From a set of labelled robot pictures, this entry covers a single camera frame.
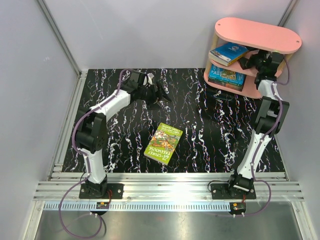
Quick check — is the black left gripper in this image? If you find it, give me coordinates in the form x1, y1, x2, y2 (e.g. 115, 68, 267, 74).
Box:
137, 81, 172, 111

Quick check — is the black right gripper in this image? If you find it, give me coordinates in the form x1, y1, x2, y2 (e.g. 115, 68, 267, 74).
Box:
235, 42, 269, 74

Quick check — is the pink three-tier shelf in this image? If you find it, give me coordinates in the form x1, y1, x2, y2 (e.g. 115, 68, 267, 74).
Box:
203, 17, 302, 99

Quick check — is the blue back-cover book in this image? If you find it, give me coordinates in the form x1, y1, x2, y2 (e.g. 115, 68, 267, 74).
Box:
208, 42, 249, 66

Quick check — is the Tale of Two Cities book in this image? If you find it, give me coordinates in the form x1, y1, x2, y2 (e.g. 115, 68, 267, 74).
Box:
207, 79, 244, 93

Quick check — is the blue 26-Storey Treehouse book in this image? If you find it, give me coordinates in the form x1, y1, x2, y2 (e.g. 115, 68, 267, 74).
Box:
208, 64, 246, 86

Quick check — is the lime green book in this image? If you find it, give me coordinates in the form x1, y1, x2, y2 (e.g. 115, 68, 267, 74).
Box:
144, 123, 183, 166

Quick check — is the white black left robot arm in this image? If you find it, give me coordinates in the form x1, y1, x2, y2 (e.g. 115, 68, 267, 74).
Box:
71, 70, 172, 199

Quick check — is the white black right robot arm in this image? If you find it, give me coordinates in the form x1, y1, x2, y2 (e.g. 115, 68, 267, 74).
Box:
226, 49, 290, 199

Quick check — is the black marble pattern mat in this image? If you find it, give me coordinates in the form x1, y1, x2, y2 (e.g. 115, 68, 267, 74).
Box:
59, 68, 287, 174

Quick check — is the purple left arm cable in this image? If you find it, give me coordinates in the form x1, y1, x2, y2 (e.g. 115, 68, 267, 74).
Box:
57, 68, 133, 238

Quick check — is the right corner aluminium post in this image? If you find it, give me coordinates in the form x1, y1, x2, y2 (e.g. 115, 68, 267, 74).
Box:
277, 0, 300, 27

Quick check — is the corner aluminium post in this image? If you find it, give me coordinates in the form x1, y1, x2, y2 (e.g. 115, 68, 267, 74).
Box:
35, 0, 82, 78
277, 0, 300, 27

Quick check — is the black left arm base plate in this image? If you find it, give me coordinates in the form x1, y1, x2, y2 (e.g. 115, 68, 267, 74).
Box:
78, 183, 124, 200

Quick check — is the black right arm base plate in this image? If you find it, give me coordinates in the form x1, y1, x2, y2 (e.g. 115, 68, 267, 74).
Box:
209, 182, 257, 200

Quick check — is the left corner aluminium post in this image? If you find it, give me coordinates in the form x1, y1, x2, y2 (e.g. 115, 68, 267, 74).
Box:
35, 0, 82, 78

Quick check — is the aluminium rail frame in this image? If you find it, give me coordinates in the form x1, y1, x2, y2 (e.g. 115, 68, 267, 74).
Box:
32, 69, 306, 201

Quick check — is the white slotted cable duct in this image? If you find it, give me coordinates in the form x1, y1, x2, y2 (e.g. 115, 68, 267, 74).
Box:
44, 201, 246, 212

